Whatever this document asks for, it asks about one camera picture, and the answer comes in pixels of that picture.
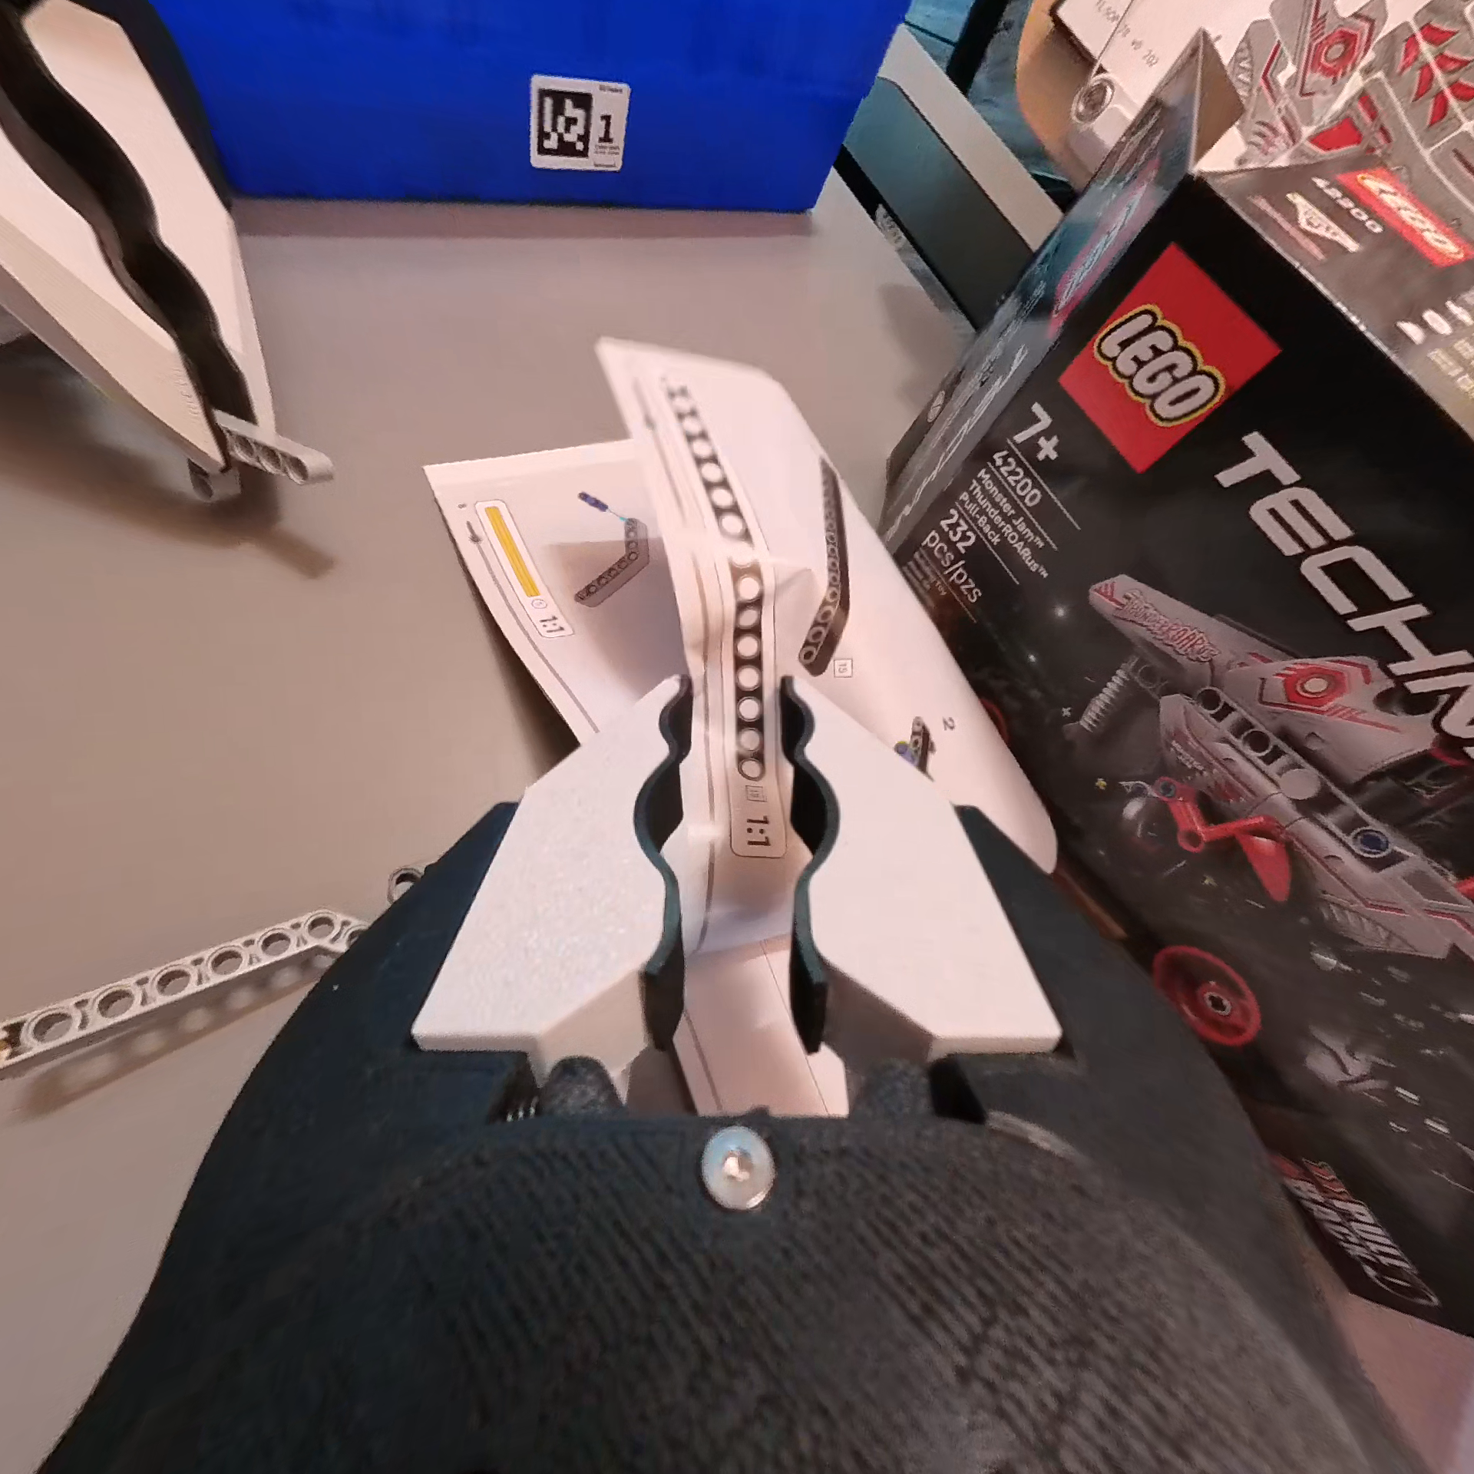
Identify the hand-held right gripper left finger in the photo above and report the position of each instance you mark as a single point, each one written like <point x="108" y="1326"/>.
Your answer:
<point x="541" y="898"/>

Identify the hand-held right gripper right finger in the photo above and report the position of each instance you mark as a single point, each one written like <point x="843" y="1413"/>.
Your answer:
<point x="921" y="921"/>

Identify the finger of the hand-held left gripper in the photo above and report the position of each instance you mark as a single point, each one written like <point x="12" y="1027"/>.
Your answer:
<point x="203" y="231"/>
<point x="82" y="300"/>

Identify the blue plastic bin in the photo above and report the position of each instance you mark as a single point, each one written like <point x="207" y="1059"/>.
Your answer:
<point x="404" y="93"/>

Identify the short grey perforated beam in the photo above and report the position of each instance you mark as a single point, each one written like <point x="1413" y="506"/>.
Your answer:
<point x="303" y="467"/>

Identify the white instruction booklet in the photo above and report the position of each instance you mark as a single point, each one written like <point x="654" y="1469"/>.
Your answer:
<point x="795" y="460"/>

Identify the small grey connector piece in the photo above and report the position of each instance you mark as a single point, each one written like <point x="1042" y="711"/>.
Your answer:
<point x="404" y="884"/>

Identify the white tag sticker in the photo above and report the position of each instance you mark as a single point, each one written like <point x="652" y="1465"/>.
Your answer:
<point x="575" y="121"/>

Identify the long grey perforated beam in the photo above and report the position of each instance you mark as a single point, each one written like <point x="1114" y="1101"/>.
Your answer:
<point x="145" y="990"/>

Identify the black toy set box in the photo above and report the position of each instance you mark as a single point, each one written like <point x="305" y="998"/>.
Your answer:
<point x="1210" y="552"/>

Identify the dark flat panel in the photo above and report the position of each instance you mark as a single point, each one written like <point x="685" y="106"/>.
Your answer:
<point x="944" y="196"/>

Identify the white printed paper sheet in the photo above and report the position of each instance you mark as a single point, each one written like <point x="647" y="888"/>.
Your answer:
<point x="1152" y="46"/>

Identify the grey red sticker sheet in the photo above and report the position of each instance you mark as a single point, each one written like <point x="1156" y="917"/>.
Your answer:
<point x="1337" y="58"/>

